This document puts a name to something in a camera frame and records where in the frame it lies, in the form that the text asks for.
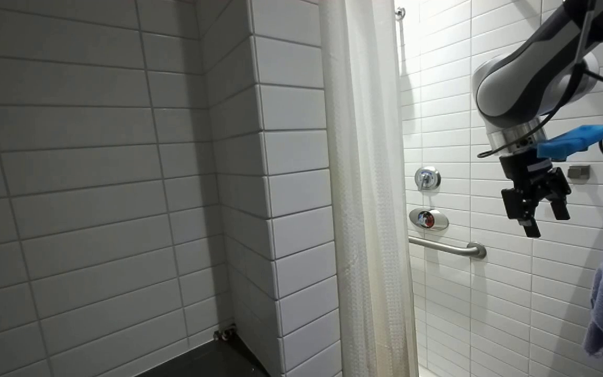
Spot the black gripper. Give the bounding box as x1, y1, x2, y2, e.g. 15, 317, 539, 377
498, 147, 574, 241

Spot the white shower curtain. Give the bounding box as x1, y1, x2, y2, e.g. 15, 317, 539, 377
318, 0, 421, 377

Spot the round chrome shower knob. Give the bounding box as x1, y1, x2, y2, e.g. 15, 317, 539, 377
412, 165, 444, 194

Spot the chrome grab bar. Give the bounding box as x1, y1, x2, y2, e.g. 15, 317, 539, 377
406, 234, 490, 261

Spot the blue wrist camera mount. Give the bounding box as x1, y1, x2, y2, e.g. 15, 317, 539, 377
536, 124, 603, 163

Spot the oval chrome shower valve handle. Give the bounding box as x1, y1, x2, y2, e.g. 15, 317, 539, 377
406, 208, 451, 234

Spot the chrome vertical shower rail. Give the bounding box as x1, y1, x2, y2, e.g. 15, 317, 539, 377
393, 6, 409, 75

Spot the small metal floor bracket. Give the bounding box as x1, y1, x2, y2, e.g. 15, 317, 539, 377
211, 326, 240, 345

